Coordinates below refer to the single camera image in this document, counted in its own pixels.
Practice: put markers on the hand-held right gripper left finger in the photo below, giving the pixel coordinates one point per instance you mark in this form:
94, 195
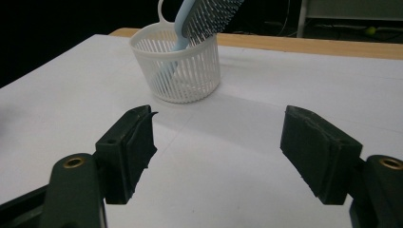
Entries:
126, 152

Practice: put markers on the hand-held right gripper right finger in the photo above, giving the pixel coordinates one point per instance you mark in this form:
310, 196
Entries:
320, 155

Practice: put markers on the white plastic slotted basket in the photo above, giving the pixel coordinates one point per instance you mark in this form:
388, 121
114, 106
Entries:
190, 79

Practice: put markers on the light blue hairbrush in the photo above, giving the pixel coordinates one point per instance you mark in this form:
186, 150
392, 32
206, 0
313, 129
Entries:
206, 19

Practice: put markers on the white sheet table cover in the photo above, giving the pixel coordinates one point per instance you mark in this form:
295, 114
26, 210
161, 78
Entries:
237, 126

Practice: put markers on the wooden table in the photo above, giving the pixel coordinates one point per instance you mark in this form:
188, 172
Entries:
301, 46

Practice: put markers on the yellow-green ball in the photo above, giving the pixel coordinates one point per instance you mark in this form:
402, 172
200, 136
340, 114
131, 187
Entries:
370, 30

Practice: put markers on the white metal table frame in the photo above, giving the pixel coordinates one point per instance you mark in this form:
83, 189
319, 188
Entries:
348, 9

